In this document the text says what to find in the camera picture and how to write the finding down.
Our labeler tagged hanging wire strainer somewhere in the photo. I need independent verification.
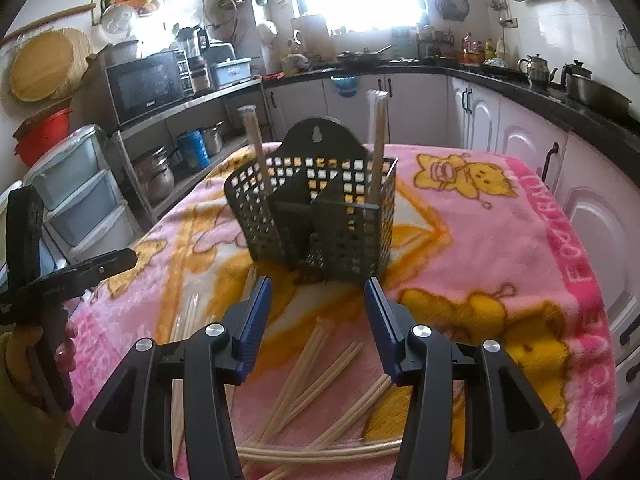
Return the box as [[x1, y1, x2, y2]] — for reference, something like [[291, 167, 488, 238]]
[[615, 25, 640, 69]]

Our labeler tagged grey lidded plastic crate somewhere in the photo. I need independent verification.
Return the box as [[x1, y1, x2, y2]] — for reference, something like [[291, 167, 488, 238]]
[[209, 57, 253, 89]]

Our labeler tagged grey plastic drawer unit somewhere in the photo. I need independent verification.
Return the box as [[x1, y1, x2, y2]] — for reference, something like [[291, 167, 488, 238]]
[[22, 125, 139, 262]]

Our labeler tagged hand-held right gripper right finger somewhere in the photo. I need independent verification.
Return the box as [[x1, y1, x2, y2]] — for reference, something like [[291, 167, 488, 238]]
[[364, 277, 583, 480]]

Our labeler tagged person's left forearm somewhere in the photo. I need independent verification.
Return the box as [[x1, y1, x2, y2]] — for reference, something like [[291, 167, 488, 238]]
[[0, 327, 68, 480]]

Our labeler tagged large dented steel pot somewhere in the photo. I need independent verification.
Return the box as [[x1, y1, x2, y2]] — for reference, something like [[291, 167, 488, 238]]
[[131, 146, 177, 204]]

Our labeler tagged pink printed blanket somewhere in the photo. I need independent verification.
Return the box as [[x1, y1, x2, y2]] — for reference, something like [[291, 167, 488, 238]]
[[69, 140, 618, 480]]

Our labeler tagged metal shelf rack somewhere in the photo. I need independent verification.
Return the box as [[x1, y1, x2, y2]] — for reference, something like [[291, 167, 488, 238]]
[[106, 77, 272, 222]]

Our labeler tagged red plastic bucket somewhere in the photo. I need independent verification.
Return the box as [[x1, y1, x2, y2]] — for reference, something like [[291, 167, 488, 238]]
[[13, 107, 74, 167]]

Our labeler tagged small wall fan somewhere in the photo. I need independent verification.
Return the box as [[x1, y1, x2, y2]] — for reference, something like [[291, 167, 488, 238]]
[[433, 0, 471, 22]]

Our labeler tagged black kettle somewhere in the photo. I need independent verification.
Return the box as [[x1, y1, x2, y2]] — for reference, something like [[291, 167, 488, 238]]
[[559, 59, 589, 97]]

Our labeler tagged steel stock pot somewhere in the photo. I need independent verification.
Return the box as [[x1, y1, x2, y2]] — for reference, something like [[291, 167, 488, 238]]
[[200, 121, 226, 156]]

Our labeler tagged black perforated utensil basket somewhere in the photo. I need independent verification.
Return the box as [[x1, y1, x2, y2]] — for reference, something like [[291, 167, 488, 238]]
[[223, 116, 399, 285]]

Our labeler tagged round bamboo tray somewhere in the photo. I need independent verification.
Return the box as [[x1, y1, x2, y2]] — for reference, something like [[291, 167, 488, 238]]
[[8, 27, 94, 104]]

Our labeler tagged black blender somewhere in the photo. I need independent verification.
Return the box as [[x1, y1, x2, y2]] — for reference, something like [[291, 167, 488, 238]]
[[175, 25, 212, 94]]

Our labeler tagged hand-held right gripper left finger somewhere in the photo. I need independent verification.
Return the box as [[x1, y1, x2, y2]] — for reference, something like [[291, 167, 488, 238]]
[[55, 276, 273, 480]]

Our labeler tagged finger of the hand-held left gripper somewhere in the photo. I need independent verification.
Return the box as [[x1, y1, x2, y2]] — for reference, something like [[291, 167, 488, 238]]
[[40, 249, 138, 306]]

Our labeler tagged black microwave oven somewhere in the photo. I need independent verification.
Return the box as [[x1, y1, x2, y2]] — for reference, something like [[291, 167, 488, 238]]
[[105, 50, 189, 127]]

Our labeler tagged beige plastic container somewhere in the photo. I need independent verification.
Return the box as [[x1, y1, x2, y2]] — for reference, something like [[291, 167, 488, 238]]
[[291, 14, 331, 59]]

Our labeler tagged black spice rack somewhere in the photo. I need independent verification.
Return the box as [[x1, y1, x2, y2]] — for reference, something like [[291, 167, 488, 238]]
[[417, 25, 454, 59]]

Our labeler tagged wooden chopstick pair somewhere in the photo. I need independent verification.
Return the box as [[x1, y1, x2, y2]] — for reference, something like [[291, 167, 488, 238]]
[[366, 89, 390, 207], [239, 105, 274, 197]]

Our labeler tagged steel kettle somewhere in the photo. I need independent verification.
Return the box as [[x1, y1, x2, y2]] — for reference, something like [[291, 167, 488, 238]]
[[517, 53, 559, 89]]

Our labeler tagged blue plastic basin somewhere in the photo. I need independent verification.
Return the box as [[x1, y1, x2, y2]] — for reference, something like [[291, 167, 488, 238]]
[[331, 75, 359, 97]]

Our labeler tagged black wok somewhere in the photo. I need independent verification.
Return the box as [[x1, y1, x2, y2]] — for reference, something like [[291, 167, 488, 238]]
[[337, 45, 394, 66]]

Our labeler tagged large steel cooking pot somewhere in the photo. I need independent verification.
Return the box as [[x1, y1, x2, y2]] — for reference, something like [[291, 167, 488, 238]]
[[564, 74, 632, 121]]

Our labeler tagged pile of wooden chopsticks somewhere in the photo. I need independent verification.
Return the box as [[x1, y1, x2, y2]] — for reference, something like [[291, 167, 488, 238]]
[[169, 267, 407, 480]]

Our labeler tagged black kitchen countertop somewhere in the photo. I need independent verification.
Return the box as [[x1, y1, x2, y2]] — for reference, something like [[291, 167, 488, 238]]
[[264, 55, 640, 147]]

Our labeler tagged person's left hand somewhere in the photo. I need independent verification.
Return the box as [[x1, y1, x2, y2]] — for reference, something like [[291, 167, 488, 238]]
[[52, 320, 80, 374]]

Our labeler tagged wooden rolling pin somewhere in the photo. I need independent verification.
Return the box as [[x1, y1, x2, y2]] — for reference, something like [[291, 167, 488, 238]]
[[0, 2, 97, 47]]

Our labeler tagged blue plastic container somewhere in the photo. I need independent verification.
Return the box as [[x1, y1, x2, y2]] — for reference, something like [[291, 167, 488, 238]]
[[176, 130, 211, 170]]

